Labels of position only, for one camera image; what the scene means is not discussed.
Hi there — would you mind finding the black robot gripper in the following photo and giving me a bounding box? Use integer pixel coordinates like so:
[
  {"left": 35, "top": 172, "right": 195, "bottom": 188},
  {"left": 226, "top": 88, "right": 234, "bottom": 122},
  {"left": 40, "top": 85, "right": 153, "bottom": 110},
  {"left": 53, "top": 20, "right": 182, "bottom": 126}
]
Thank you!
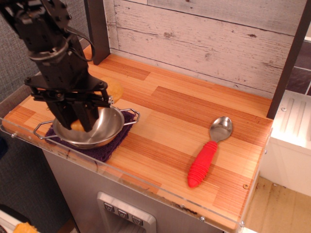
[{"left": 24, "top": 52, "right": 110, "bottom": 132}]

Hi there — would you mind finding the yellow plastic chicken leg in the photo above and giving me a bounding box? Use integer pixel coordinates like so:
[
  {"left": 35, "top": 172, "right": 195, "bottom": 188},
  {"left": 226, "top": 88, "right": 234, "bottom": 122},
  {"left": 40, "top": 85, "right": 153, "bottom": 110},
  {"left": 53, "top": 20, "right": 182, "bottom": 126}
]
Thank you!
[{"left": 71, "top": 76, "right": 124, "bottom": 132}]

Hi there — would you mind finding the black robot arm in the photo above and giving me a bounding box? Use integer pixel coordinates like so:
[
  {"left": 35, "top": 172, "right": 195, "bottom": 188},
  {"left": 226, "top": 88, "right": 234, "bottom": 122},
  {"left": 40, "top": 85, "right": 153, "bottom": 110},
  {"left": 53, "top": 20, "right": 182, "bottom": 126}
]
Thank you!
[{"left": 0, "top": 0, "right": 111, "bottom": 132}]

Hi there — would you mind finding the stainless steel kadai bowl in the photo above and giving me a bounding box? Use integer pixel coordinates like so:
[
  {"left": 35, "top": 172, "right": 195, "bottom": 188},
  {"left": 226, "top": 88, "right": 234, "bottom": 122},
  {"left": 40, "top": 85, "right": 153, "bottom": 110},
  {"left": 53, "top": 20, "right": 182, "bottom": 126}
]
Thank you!
[{"left": 33, "top": 107, "right": 140, "bottom": 150}]

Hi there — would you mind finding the purple cloth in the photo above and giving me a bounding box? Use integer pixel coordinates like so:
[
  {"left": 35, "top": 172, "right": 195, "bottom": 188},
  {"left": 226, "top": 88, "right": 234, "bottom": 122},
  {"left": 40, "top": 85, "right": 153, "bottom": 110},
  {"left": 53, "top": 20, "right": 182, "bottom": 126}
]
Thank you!
[{"left": 45, "top": 111, "right": 136, "bottom": 162}]

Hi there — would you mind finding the clear acrylic edge guard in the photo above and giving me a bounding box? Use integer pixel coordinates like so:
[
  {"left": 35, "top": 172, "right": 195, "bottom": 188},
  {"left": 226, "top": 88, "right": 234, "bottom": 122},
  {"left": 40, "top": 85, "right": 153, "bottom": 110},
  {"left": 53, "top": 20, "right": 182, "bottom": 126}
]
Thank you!
[{"left": 2, "top": 113, "right": 272, "bottom": 233}]

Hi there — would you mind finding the silver dispenser button panel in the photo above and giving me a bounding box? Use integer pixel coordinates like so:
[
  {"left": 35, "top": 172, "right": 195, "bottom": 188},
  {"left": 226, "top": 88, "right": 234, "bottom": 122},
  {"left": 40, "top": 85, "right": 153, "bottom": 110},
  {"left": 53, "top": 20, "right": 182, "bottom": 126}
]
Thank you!
[{"left": 97, "top": 192, "right": 157, "bottom": 233}]

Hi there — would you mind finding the orange object bottom left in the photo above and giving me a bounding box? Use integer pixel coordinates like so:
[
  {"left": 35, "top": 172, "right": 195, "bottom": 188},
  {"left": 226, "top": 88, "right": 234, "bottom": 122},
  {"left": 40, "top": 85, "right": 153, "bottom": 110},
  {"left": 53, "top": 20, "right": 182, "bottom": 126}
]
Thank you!
[{"left": 13, "top": 222, "right": 38, "bottom": 233}]

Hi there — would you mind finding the dark grey left post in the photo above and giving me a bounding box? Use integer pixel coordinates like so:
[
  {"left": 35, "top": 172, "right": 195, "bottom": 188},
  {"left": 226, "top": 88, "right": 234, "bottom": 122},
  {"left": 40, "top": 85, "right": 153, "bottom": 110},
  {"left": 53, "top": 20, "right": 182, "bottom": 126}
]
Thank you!
[{"left": 84, "top": 0, "right": 110, "bottom": 65}]

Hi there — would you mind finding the dark grey post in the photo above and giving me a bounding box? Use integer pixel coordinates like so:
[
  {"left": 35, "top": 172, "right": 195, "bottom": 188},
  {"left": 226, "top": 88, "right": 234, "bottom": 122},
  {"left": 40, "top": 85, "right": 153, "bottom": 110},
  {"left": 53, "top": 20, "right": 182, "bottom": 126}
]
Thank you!
[
  {"left": 266, "top": 0, "right": 311, "bottom": 119},
  {"left": 84, "top": 0, "right": 110, "bottom": 65}
]

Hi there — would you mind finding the red handled metal spoon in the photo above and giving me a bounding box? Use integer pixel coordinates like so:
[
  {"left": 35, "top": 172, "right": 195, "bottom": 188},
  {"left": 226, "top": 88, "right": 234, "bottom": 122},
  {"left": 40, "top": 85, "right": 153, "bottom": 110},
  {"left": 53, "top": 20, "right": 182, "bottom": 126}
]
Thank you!
[{"left": 187, "top": 116, "right": 233, "bottom": 188}]

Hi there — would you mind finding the dark grey right post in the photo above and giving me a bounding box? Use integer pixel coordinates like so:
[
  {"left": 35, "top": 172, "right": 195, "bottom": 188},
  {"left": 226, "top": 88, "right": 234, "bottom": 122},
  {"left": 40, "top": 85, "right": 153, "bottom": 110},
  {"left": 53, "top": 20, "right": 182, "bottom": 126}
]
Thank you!
[{"left": 266, "top": 0, "right": 311, "bottom": 119}]

